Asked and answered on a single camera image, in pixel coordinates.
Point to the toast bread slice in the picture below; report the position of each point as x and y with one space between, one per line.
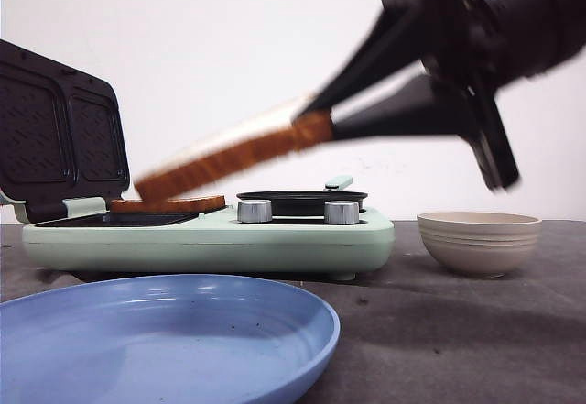
193 205
293 126

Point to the silver control knob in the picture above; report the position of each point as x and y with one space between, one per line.
341 212
254 211

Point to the blue round plate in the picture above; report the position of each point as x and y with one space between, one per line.
166 339

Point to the breakfast maker hinged lid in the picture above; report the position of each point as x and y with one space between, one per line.
61 137

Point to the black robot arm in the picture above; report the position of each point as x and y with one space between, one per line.
527 37

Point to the black round frying pan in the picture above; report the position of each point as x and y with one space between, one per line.
308 202

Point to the beige ribbed bowl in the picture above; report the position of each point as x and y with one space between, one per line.
479 244

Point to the grey table cloth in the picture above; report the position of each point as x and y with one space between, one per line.
413 332

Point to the left silver control knob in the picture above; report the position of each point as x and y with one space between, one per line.
254 211

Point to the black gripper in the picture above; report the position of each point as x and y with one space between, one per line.
453 97

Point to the right silver control knob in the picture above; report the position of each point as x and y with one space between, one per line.
341 212

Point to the mint green breakfast maker base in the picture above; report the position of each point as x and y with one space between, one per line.
214 242

